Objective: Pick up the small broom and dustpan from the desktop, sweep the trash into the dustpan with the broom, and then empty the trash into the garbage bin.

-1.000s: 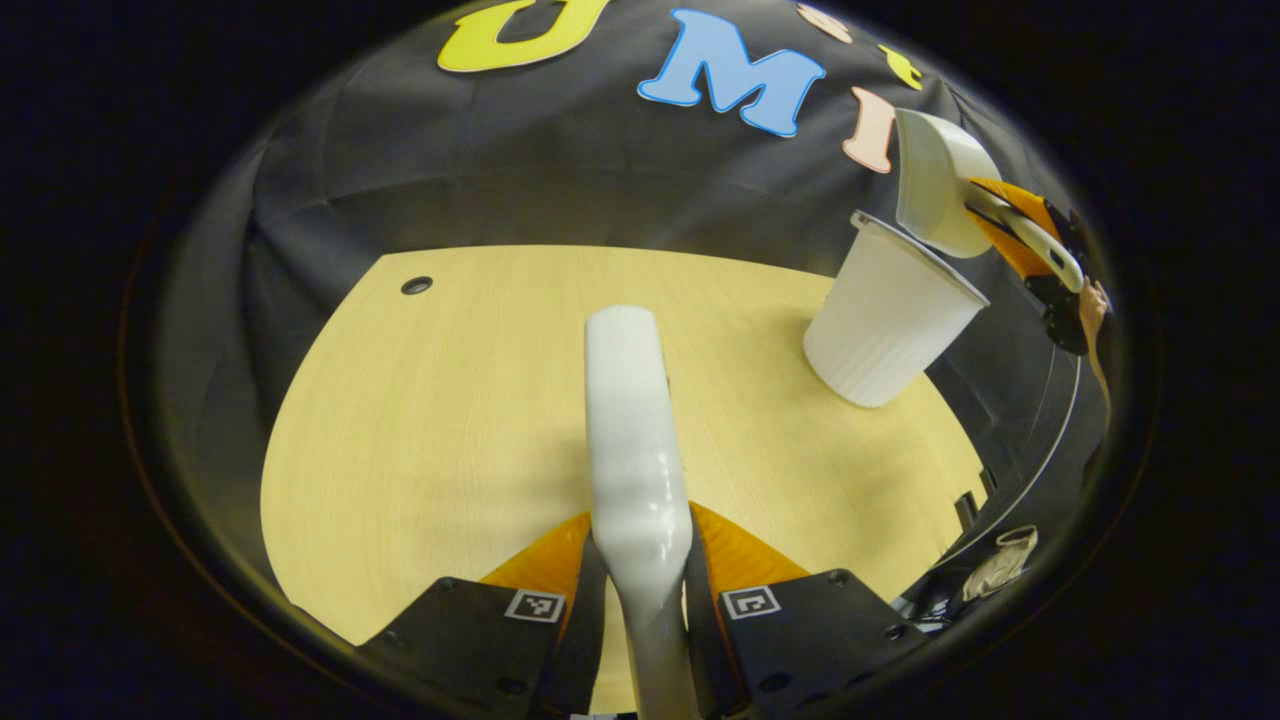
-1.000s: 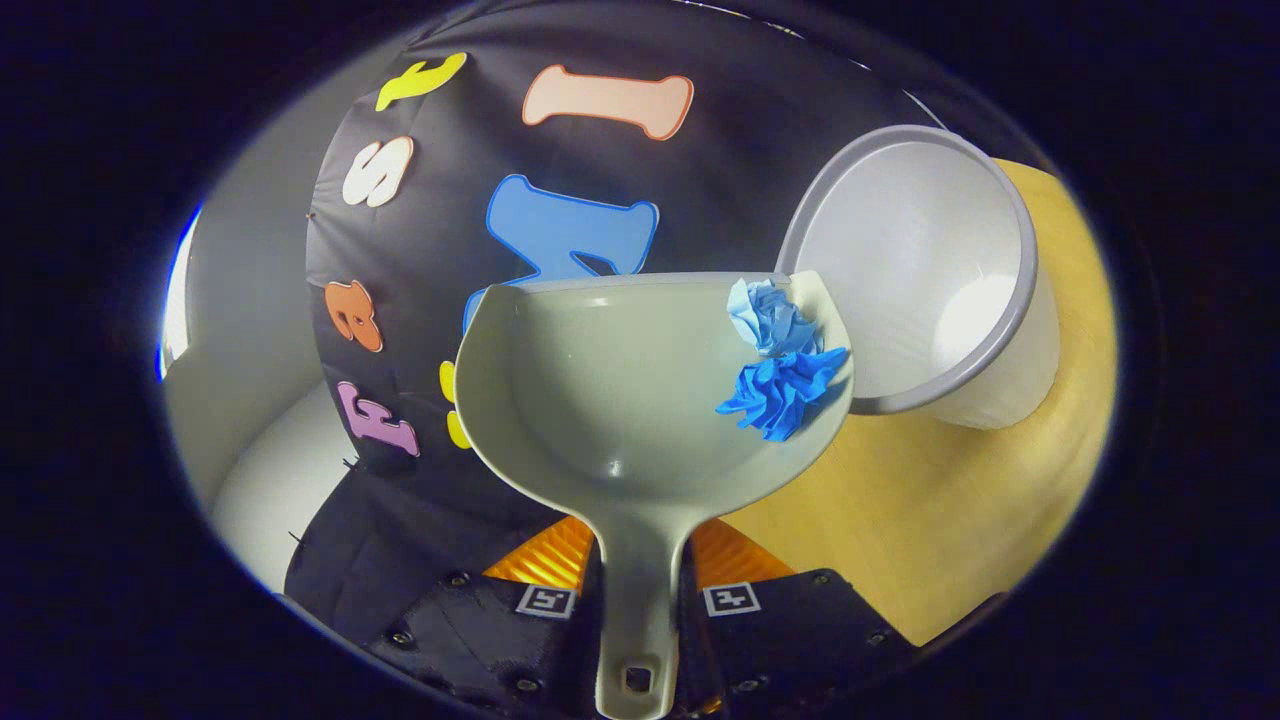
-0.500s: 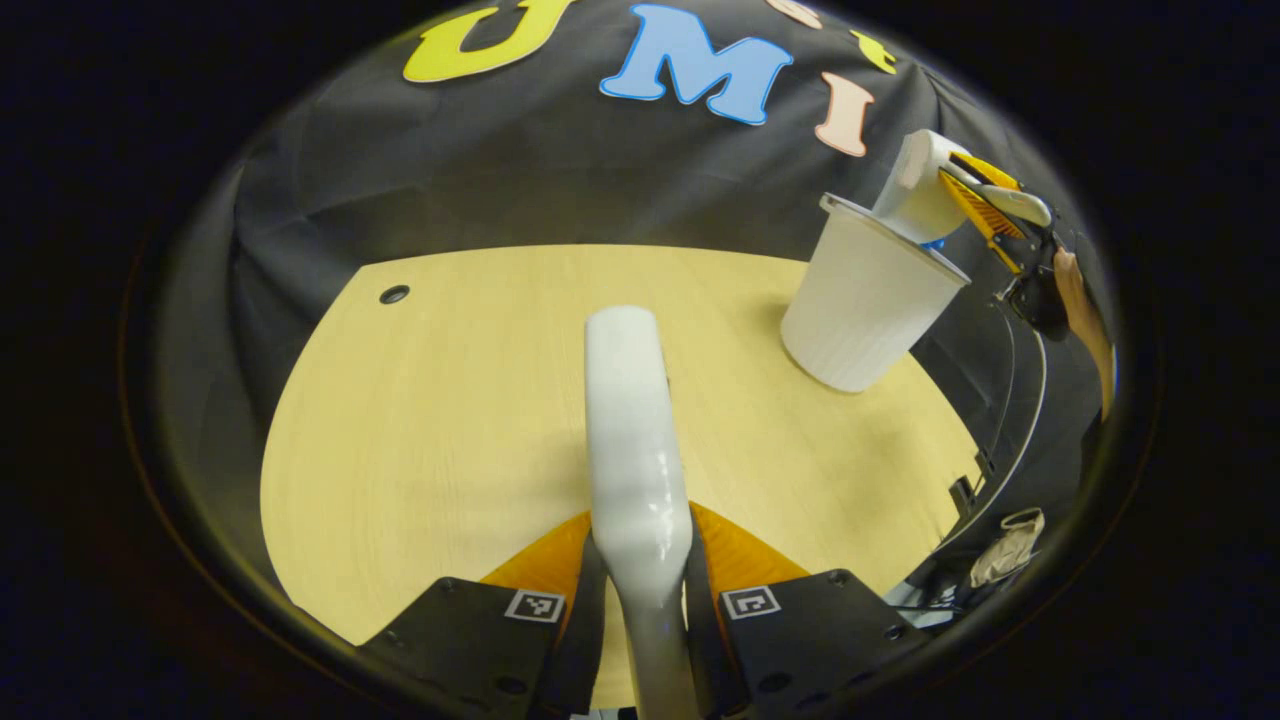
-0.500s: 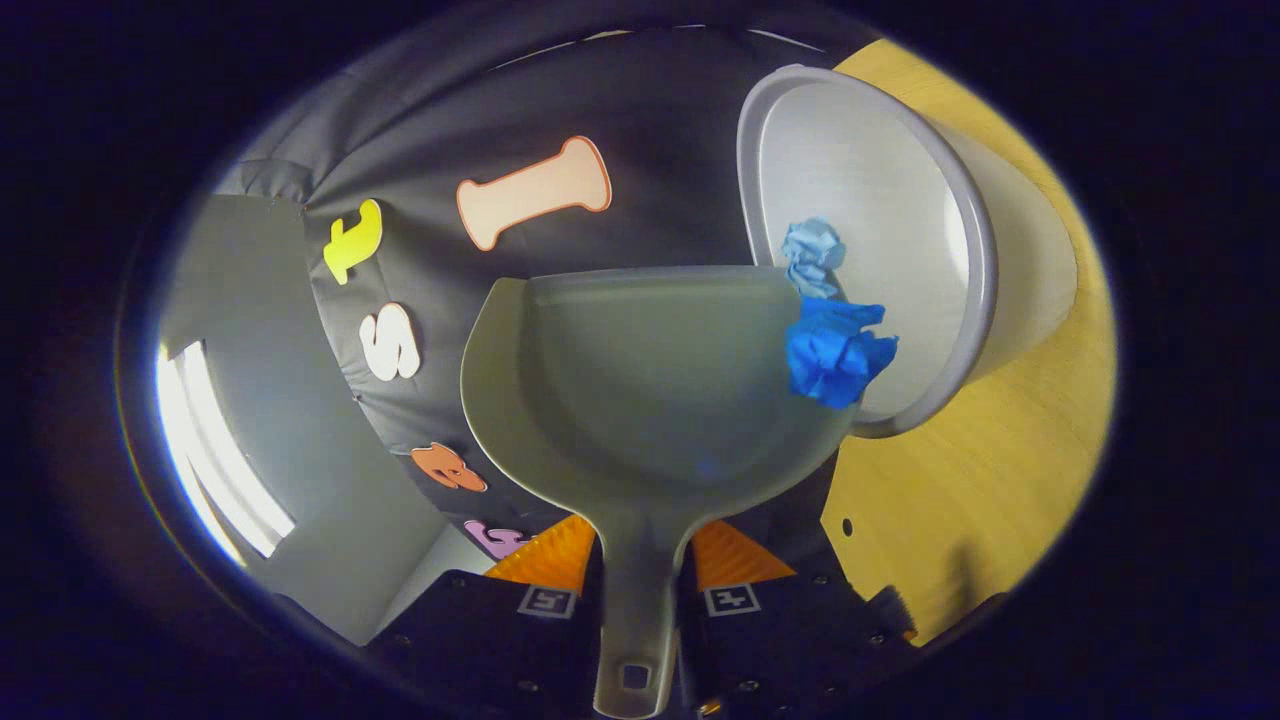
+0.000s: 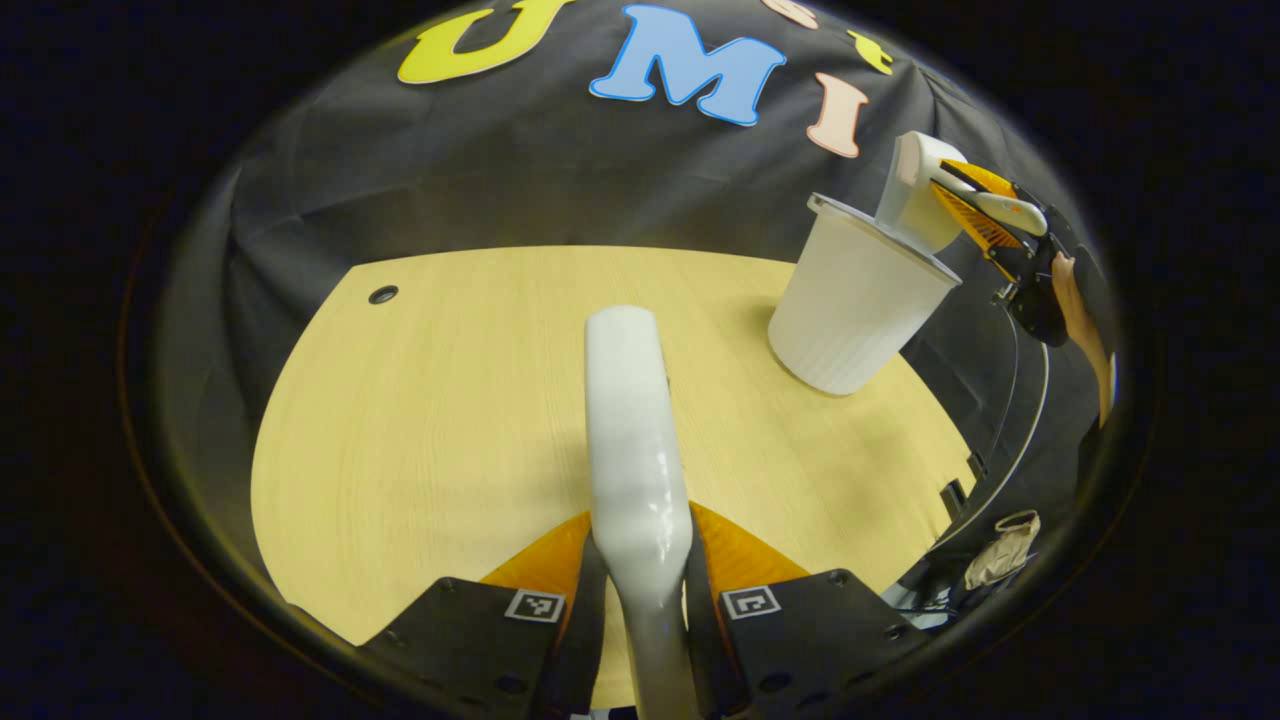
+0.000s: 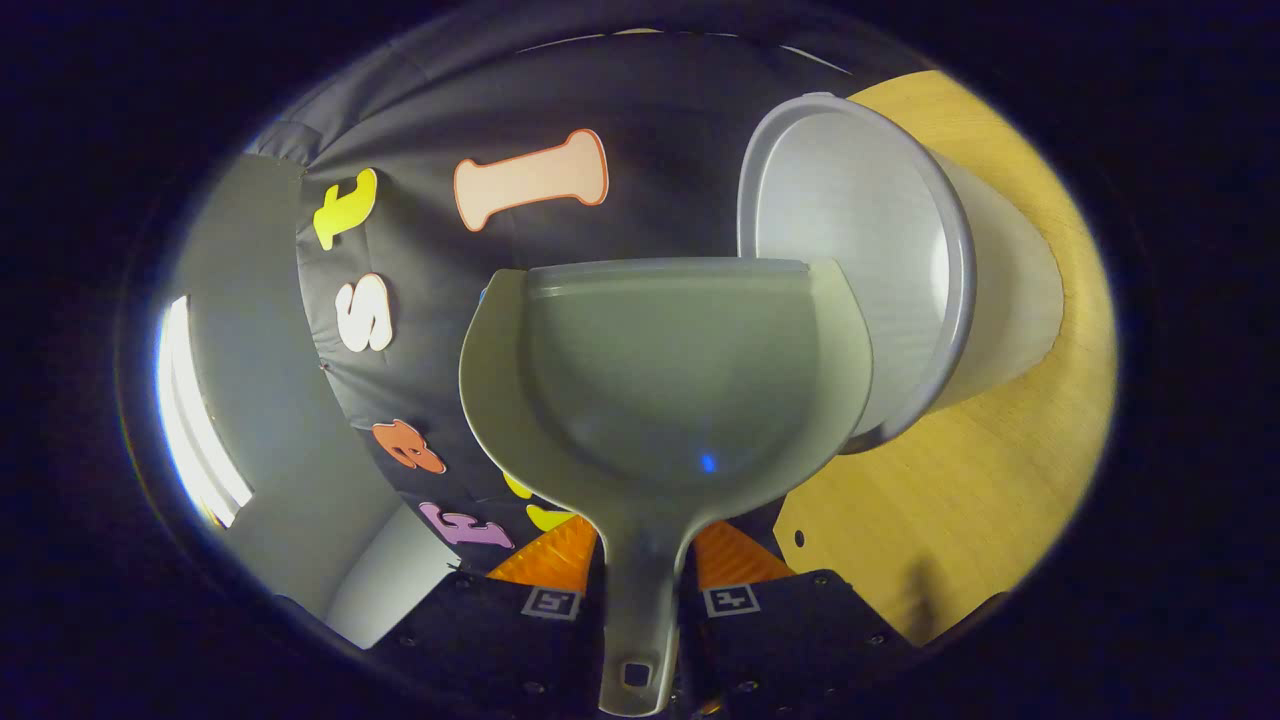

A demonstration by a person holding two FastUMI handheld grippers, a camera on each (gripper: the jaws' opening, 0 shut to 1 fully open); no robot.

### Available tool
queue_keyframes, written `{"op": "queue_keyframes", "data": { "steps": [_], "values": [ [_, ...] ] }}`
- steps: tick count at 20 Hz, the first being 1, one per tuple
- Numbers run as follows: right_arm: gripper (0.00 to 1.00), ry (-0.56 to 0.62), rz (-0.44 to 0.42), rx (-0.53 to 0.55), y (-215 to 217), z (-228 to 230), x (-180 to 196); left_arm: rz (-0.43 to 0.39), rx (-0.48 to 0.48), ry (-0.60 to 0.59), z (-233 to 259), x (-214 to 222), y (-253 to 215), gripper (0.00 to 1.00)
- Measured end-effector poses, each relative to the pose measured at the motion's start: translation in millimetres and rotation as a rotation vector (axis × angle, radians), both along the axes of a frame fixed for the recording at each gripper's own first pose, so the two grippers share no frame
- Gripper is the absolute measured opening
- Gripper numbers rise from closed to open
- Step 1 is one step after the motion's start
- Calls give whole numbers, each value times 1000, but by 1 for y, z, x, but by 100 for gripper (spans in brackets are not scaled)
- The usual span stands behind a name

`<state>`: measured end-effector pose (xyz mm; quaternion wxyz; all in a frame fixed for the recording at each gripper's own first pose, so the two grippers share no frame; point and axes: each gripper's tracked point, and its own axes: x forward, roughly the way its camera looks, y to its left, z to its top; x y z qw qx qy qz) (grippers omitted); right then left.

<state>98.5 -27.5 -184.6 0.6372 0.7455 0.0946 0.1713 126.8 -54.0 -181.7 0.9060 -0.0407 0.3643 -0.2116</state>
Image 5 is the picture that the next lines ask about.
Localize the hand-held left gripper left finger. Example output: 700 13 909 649
360 512 609 719

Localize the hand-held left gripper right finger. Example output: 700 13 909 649
685 503 927 719

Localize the white dustpan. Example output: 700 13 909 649
874 131 1050 256

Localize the white ribbed garbage bin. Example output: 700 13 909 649
767 193 963 397

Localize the small white broom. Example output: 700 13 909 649
583 306 701 720

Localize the crumpled beige bag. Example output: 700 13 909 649
963 509 1042 592

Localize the black backdrop cloth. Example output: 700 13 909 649
160 0 1121 601

